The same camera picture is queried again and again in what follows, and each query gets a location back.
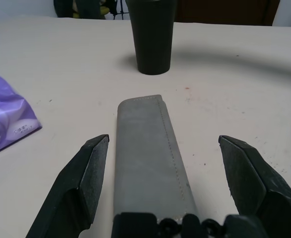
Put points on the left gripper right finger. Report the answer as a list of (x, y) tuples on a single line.
[(254, 183)]

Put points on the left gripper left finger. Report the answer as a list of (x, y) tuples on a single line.
[(73, 193)]

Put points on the grey glasses case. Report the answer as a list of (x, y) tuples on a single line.
[(147, 148)]

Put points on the purple tissue pack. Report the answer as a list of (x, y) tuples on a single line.
[(9, 114)]

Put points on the dark brown door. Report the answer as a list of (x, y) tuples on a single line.
[(222, 12)]

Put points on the black cup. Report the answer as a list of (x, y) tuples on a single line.
[(151, 37)]

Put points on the black jacket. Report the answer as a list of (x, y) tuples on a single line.
[(63, 7)]

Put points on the yellow-green stool cushion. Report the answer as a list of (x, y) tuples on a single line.
[(105, 10)]

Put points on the black tripod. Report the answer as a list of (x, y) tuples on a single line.
[(121, 10)]

